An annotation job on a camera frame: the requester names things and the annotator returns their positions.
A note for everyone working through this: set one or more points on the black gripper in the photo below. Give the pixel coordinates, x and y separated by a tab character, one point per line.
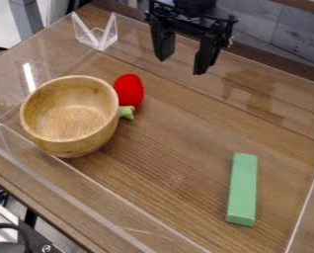
195	18

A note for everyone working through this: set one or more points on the red plush strawberry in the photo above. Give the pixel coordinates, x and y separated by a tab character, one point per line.
129	90

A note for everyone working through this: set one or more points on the wooden bowl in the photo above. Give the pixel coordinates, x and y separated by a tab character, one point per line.
69	116

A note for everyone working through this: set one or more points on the green rectangular block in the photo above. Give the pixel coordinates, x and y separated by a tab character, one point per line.
243	190

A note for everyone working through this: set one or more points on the clear acrylic tray enclosure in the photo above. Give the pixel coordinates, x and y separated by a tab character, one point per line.
149	194

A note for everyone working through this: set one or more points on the black table bracket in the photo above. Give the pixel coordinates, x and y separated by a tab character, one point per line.
38	243

